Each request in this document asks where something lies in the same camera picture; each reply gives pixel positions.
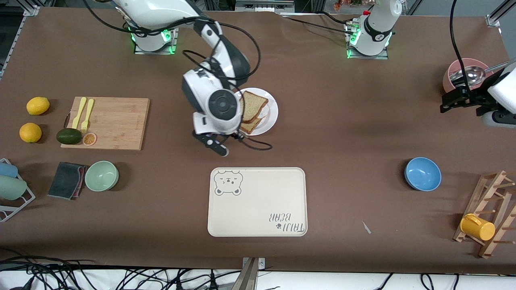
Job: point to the bread slice sandwich lid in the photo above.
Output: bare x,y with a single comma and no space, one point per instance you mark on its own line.
254,105

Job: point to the metal table edge bracket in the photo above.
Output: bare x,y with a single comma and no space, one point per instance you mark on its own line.
250,278

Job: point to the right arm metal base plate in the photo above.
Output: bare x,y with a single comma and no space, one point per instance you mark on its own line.
155,52

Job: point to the wooden cutting board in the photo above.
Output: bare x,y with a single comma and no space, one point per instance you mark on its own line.
121,125

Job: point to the dark green avocado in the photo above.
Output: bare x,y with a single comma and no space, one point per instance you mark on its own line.
69,136

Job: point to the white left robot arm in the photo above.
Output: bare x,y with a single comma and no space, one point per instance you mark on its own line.
377,32

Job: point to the yellow oval lemon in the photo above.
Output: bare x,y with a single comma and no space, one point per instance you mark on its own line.
38,106

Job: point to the beige bear print tray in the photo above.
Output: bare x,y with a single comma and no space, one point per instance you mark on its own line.
258,209

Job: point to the pale green cup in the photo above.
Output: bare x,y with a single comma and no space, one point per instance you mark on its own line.
11,188

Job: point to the small grey tape scrap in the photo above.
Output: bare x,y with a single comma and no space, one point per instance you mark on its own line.
366,228

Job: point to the metal table corner bracket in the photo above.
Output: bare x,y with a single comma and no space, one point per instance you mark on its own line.
31,11
493,21

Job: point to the orange slice toy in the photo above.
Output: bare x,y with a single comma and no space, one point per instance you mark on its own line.
89,139

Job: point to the pale green bowl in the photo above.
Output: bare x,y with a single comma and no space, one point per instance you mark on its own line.
101,176

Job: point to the white round plate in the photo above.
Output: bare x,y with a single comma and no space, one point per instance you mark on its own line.
272,121

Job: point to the aluminium frame beam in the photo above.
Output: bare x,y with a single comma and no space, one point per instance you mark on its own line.
264,6

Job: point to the metal spoon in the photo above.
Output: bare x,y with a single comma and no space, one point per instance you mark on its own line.
471,75

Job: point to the light blue cup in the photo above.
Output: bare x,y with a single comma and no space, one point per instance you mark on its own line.
7,170

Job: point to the dark grey folded cloth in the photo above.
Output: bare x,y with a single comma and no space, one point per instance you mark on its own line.
65,180

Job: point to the round yellow orange fruit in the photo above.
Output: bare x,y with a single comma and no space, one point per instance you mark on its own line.
30,133

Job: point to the bread slice under egg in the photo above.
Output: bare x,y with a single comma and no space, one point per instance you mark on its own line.
250,127

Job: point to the wooden peg drying rack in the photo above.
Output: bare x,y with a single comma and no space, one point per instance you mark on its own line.
498,189

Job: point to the pink bowl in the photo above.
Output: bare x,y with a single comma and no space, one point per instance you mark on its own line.
477,62

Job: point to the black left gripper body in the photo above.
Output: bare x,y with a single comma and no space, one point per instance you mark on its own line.
472,98

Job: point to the blue bowl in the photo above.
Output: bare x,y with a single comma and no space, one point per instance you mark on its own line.
423,174

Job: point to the yellow plastic knife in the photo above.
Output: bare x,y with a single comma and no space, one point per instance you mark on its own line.
79,112

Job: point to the yellow plastic fork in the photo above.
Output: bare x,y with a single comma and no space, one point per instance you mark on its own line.
88,112

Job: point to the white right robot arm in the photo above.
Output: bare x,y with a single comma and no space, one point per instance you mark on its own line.
221,104

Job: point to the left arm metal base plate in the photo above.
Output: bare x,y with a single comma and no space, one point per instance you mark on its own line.
369,57

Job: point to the yellow mug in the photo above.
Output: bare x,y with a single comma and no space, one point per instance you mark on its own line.
477,228

